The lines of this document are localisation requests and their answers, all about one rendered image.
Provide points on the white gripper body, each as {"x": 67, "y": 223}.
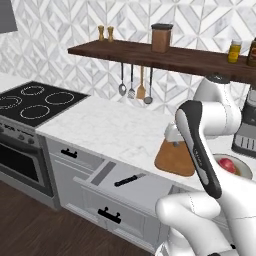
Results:
{"x": 172, "y": 132}

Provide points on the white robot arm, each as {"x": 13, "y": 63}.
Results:
{"x": 203, "y": 133}

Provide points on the brown wooden cutting board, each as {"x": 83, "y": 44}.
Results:
{"x": 173, "y": 160}

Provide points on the red piece of meat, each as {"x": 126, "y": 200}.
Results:
{"x": 227, "y": 165}

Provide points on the white plate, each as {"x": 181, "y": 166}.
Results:
{"x": 245, "y": 168}

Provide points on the open white drawer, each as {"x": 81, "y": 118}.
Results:
{"x": 133, "y": 206}

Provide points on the closed white drawer front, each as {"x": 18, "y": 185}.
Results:
{"x": 78, "y": 151}

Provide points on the hanging metal ladle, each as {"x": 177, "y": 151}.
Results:
{"x": 148, "y": 99}

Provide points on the hanging wooden spatula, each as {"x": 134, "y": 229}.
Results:
{"x": 141, "y": 91}

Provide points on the hanging metal slotted spatula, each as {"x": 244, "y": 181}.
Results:
{"x": 131, "y": 92}

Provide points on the hanging metal spoon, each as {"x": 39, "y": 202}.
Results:
{"x": 122, "y": 88}

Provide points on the steel and black coffee machine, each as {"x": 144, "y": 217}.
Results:
{"x": 246, "y": 133}

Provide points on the brown jar with black lid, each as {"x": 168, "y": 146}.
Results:
{"x": 161, "y": 39}

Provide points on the yellow jar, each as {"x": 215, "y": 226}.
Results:
{"x": 234, "y": 52}

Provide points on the brown bottle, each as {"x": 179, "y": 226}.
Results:
{"x": 252, "y": 53}

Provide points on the wooden pepper shaker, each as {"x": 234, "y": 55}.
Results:
{"x": 110, "y": 34}

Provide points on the white cupboard door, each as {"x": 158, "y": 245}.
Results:
{"x": 65, "y": 181}

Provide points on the wooden salt shaker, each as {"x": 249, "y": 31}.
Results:
{"x": 101, "y": 33}

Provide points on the black hob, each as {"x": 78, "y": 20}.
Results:
{"x": 36, "y": 101}

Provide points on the steel oven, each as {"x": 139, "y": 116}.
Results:
{"x": 23, "y": 160}

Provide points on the grey range hood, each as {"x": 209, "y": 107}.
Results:
{"x": 7, "y": 15}

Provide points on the dark wooden wall shelf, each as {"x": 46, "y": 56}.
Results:
{"x": 166, "y": 58}

